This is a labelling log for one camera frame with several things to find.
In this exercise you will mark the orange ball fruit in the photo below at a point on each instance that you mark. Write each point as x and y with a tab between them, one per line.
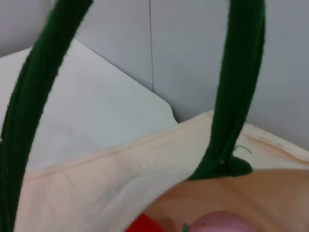
144	223

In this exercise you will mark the pink peach with green leaf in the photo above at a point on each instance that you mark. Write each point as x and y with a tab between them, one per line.
217	222

